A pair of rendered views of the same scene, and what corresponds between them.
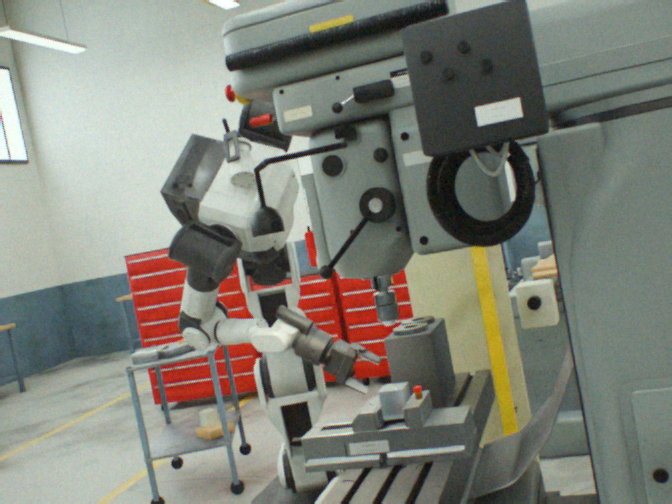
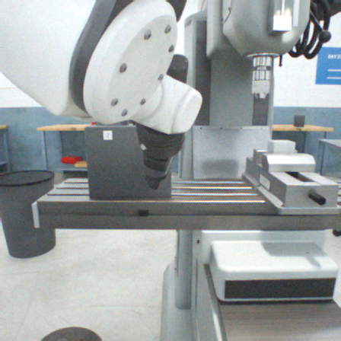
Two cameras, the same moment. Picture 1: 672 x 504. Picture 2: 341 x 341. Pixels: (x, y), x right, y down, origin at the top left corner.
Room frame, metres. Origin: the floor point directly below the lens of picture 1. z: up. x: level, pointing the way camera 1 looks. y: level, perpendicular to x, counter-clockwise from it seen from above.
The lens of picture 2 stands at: (2.14, 0.58, 1.17)
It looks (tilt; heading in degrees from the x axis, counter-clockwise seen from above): 13 degrees down; 253
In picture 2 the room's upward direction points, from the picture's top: straight up
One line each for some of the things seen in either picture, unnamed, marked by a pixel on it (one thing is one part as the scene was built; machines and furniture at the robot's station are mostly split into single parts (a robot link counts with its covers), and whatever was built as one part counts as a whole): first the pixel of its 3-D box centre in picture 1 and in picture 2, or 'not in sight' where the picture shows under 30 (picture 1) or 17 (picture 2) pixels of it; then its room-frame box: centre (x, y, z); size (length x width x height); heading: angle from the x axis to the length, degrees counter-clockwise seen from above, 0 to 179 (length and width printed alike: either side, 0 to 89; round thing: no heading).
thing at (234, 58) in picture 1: (333, 36); not in sight; (1.53, -0.08, 1.79); 0.45 x 0.04 x 0.04; 72
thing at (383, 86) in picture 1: (362, 97); not in sight; (1.53, -0.11, 1.66); 0.12 x 0.04 x 0.04; 72
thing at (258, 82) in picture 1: (343, 40); not in sight; (1.67, -0.11, 1.81); 0.47 x 0.26 x 0.16; 72
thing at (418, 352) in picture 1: (420, 360); (132, 156); (2.02, -0.17, 1.04); 0.22 x 0.12 x 0.20; 162
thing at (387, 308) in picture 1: (386, 308); (261, 84); (1.68, -0.09, 1.23); 0.05 x 0.05 x 0.05
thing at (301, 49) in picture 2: (483, 187); (295, 28); (1.41, -0.29, 1.45); 0.18 x 0.16 x 0.21; 72
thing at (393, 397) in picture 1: (396, 400); (280, 151); (1.61, -0.07, 1.05); 0.06 x 0.05 x 0.06; 162
